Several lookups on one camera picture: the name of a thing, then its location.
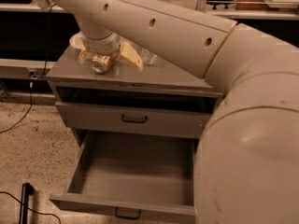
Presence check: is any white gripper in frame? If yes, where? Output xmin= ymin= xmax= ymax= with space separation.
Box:
xmin=78 ymin=33 xmax=143 ymax=71

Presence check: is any orange soda can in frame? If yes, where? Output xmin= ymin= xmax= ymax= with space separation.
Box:
xmin=91 ymin=56 xmax=113 ymax=74

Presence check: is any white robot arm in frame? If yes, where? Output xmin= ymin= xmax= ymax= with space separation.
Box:
xmin=52 ymin=0 xmax=299 ymax=224

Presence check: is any grey drawer cabinet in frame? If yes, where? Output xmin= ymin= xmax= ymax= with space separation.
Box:
xmin=47 ymin=48 xmax=223 ymax=142

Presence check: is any grey open lower drawer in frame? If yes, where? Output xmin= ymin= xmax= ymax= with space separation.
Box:
xmin=50 ymin=132 xmax=196 ymax=224

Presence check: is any white bowl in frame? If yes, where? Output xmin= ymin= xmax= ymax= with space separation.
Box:
xmin=69 ymin=34 xmax=83 ymax=49

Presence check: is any clear plastic bottle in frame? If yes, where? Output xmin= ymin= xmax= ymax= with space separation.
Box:
xmin=139 ymin=48 xmax=158 ymax=65

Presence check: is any black stand foot left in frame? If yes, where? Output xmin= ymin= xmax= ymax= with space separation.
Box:
xmin=19 ymin=182 xmax=34 ymax=224

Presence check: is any black upper drawer handle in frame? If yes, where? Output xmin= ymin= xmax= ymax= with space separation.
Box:
xmin=121 ymin=114 xmax=148 ymax=124

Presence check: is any black drawer handle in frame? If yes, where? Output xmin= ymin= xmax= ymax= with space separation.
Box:
xmin=121 ymin=114 xmax=148 ymax=124
xmin=114 ymin=207 xmax=141 ymax=220

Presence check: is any black cable on floor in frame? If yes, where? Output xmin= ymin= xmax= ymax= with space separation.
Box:
xmin=0 ymin=3 xmax=64 ymax=134

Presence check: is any black lower drawer handle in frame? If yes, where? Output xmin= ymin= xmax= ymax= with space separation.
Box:
xmin=114 ymin=207 xmax=141 ymax=220

